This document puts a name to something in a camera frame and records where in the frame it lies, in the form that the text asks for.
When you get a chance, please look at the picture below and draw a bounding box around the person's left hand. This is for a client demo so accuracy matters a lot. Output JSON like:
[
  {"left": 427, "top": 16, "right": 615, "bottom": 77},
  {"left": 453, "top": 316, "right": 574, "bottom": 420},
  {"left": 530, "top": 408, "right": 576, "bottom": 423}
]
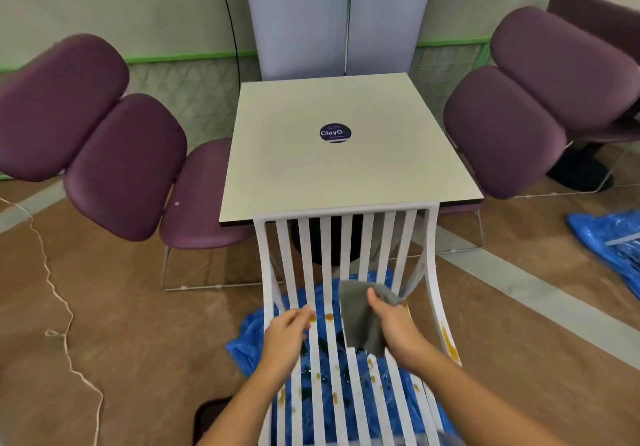
[{"left": 261, "top": 304, "right": 317, "bottom": 387}]

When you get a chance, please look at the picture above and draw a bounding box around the person's right hand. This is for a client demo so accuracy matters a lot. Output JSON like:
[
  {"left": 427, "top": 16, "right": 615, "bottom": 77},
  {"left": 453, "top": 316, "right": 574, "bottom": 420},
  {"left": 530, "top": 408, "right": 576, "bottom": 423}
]
[{"left": 366, "top": 286, "right": 435, "bottom": 373}]

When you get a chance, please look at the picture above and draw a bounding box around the grey cleaning cloth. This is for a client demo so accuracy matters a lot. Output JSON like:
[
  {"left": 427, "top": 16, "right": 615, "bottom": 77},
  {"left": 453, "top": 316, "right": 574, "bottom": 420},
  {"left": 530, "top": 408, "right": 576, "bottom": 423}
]
[{"left": 338, "top": 279, "right": 407, "bottom": 358}]

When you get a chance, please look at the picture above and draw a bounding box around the person's right forearm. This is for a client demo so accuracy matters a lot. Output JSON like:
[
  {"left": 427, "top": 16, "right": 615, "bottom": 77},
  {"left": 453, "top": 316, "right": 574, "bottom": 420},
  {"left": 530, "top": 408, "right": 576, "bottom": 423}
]
[{"left": 409, "top": 345, "right": 572, "bottom": 446}]

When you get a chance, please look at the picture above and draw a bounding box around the person's left forearm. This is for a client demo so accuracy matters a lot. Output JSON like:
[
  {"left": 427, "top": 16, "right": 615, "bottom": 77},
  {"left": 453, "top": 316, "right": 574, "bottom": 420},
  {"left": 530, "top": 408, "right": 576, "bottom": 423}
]
[{"left": 197, "top": 375, "right": 287, "bottom": 446}]

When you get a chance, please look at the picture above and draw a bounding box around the purple lounge chair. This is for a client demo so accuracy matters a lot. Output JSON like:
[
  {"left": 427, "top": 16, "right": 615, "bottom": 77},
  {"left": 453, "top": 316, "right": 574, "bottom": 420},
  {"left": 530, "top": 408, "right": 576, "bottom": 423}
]
[
  {"left": 515, "top": 0, "right": 640, "bottom": 200},
  {"left": 399, "top": 6, "right": 640, "bottom": 255},
  {"left": 0, "top": 33, "right": 284, "bottom": 292}
]

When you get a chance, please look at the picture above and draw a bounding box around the blue plastic sheet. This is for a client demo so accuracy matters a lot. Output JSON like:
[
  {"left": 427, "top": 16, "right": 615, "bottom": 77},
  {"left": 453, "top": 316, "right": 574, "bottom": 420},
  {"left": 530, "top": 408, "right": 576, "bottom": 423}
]
[
  {"left": 225, "top": 267, "right": 462, "bottom": 446},
  {"left": 565, "top": 209, "right": 640, "bottom": 300}
]

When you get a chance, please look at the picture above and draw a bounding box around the black round table base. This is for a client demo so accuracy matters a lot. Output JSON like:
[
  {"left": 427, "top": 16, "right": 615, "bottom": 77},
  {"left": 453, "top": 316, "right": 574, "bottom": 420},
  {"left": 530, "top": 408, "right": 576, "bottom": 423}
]
[
  {"left": 289, "top": 213, "right": 402, "bottom": 267},
  {"left": 545, "top": 141, "right": 617, "bottom": 194}
]

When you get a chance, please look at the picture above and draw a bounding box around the dark brown tray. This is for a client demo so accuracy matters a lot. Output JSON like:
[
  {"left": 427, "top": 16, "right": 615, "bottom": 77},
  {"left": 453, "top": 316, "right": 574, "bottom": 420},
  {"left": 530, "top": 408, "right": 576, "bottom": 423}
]
[{"left": 193, "top": 396, "right": 235, "bottom": 446}]

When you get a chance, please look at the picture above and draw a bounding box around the cream square table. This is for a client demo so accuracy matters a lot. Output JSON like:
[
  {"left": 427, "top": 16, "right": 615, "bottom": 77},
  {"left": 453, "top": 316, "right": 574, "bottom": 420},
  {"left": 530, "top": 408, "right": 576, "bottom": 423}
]
[{"left": 218, "top": 72, "right": 485, "bottom": 227}]

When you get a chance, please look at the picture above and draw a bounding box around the round dark sticker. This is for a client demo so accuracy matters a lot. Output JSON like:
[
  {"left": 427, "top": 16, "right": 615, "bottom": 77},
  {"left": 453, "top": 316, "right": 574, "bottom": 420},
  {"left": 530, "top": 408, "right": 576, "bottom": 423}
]
[{"left": 319, "top": 122, "right": 353, "bottom": 144}]

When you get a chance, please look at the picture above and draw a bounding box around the white cord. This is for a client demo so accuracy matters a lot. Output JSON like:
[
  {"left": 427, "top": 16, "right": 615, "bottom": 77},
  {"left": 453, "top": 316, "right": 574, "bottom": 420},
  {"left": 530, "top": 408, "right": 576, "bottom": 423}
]
[{"left": 0, "top": 196, "right": 105, "bottom": 446}]

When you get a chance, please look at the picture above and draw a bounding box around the black wall cable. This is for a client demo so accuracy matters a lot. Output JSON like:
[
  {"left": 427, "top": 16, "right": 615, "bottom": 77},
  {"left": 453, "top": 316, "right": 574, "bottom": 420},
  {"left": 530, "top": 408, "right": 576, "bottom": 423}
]
[{"left": 217, "top": 0, "right": 247, "bottom": 98}]

